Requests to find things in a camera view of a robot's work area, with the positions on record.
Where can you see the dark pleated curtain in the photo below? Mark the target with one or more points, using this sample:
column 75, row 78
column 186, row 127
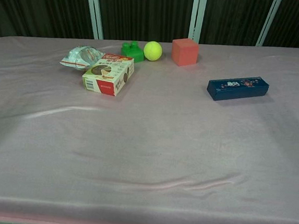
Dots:
column 147, row 12

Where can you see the yellow tennis ball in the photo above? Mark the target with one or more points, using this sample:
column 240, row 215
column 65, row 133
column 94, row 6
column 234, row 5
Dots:
column 152, row 51

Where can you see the green toy brick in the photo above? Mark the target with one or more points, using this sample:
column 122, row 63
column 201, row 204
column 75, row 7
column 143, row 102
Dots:
column 133, row 54

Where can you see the blue glasses case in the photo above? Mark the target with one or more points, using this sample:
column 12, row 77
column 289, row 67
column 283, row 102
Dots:
column 238, row 89

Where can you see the red foam cube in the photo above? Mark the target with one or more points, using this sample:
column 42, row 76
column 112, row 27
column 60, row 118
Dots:
column 184, row 53

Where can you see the white frame post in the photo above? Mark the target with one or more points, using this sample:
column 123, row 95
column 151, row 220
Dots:
column 94, row 7
column 268, row 23
column 198, row 16

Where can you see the pink tablecloth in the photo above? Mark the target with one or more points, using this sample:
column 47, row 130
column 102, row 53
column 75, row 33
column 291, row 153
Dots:
column 146, row 143

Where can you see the crumpled snack bag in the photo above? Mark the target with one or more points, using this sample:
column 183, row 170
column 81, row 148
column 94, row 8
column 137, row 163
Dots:
column 78, row 56

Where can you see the biscuit box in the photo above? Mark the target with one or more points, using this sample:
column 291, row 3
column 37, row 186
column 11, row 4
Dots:
column 108, row 74

